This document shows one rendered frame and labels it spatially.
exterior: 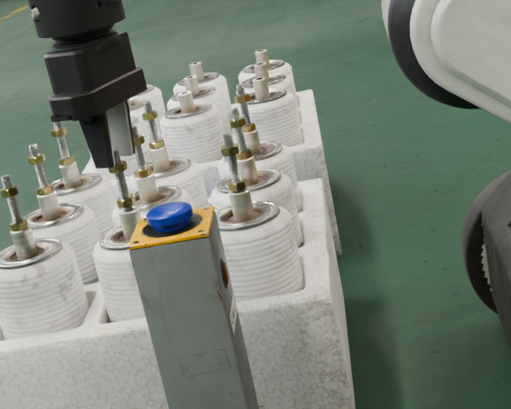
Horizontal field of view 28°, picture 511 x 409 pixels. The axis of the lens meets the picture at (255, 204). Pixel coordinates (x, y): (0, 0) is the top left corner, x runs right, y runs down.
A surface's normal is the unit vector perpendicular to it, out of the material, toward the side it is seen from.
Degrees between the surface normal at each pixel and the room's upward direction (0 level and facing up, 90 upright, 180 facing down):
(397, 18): 79
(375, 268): 0
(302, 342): 90
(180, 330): 90
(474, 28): 90
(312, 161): 90
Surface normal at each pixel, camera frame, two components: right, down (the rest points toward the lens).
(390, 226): -0.19, -0.93
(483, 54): -0.07, 0.33
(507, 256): -0.84, -0.53
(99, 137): -0.45, 0.37
